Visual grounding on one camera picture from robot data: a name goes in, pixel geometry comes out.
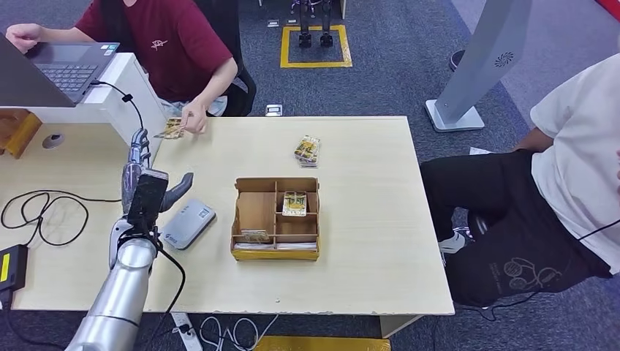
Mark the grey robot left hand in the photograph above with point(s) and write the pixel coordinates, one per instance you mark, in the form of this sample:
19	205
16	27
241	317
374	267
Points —
130	186

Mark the person's right hand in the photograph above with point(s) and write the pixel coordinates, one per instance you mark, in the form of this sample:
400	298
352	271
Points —
24	36

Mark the person's left hand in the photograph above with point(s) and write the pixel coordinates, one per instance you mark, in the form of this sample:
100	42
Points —
196	116

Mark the yellow ID card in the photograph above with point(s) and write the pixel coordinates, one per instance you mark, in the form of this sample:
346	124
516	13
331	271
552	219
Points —
170	130

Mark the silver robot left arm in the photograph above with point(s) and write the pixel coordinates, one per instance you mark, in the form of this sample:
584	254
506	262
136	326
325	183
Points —
121	290

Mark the person's left forearm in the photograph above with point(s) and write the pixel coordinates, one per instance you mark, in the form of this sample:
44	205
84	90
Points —
218	89

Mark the person's right forearm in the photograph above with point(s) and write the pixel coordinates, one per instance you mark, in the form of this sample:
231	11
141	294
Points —
535	140
60	35

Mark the grey card reader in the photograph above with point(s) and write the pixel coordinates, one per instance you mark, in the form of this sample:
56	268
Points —
189	224

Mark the person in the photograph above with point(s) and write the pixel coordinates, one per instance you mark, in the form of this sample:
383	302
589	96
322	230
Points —
503	232
164	53

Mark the stack of yellow key cards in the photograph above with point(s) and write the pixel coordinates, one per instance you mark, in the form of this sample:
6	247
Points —
307	150

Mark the yellow room key card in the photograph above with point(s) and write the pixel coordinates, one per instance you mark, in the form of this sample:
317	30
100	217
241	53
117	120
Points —
294	203

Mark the white card stack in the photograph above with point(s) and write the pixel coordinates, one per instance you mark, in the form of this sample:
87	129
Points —
297	246
255	246

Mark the black office chair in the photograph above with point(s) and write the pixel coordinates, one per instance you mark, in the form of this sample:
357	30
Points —
242	92

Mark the dark grey laptop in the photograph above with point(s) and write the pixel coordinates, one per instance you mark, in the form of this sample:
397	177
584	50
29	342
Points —
68	72

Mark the white desk riser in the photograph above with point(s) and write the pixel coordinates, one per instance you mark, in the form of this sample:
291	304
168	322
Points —
133	99

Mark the silver floor socket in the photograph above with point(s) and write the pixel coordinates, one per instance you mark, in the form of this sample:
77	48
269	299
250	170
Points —
273	110

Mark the wooden crate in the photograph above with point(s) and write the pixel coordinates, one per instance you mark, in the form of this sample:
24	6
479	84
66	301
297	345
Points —
18	131

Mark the wooden compartment tray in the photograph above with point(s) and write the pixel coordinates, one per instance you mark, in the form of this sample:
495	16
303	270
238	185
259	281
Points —
256	210

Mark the black robot legs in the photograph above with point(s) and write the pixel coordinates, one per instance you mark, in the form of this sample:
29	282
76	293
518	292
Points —
305	29

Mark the black power adapter yellow label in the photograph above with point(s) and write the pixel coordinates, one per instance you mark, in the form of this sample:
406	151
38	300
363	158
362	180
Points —
14	266

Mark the white power strip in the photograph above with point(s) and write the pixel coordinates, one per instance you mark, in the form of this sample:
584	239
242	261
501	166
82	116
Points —
190	336

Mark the yellow floor strip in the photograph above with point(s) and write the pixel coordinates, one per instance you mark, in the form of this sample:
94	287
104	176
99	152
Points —
319	345

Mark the white paper sheet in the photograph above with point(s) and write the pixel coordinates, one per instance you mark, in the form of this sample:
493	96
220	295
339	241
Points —
479	151

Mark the white and black shoe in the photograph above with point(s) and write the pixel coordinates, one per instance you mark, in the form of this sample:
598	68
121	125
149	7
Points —
453	244

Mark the grey kiosk stand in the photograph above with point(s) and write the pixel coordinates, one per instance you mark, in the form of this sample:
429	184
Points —
482	58

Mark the white table leg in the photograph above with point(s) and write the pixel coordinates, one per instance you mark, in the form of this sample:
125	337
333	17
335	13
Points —
399	325

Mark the red floor strip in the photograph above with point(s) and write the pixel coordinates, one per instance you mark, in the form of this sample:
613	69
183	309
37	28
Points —
611	7

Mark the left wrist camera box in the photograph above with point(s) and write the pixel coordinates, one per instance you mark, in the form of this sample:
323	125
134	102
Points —
147	201

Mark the white post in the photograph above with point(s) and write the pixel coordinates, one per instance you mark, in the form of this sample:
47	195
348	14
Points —
343	8

